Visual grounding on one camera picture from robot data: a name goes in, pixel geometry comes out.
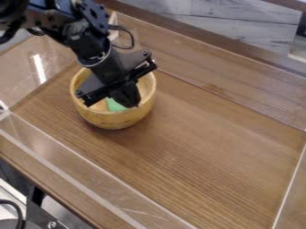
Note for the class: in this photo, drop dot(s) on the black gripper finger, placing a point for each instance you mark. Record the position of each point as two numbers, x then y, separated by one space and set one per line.
119 97
130 95

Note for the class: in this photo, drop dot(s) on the brown wooden bowl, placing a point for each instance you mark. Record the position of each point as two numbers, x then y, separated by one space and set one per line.
98 115

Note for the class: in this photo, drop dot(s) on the clear acrylic front wall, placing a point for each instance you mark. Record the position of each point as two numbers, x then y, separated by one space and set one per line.
87 189

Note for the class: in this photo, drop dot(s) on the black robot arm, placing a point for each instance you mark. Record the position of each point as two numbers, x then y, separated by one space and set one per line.
77 23

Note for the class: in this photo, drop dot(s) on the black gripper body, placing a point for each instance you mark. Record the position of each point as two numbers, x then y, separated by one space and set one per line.
119 69

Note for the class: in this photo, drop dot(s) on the green rectangular block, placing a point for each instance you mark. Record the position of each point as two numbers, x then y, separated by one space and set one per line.
114 106

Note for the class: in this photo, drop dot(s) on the clear acrylic corner bracket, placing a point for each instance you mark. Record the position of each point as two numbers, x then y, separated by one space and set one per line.
114 24

